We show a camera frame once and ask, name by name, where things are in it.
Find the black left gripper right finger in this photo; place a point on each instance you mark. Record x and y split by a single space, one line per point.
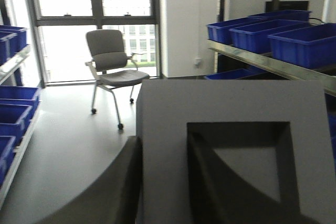
219 195

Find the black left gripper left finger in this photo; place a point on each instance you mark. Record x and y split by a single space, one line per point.
113 197

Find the gray hollow cube base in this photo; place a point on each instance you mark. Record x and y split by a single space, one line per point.
273 133

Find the blue shelf bin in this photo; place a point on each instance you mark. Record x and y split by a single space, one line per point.
254 37
219 32
311 47

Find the gray office chair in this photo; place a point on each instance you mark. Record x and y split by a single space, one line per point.
110 65

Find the steel shelf rack left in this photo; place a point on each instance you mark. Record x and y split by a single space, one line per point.
19 105

